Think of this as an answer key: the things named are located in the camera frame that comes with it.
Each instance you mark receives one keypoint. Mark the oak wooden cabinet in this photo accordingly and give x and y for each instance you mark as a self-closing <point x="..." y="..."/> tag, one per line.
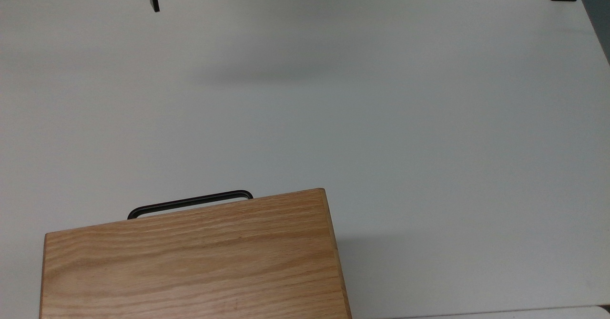
<point x="190" y="262"/>

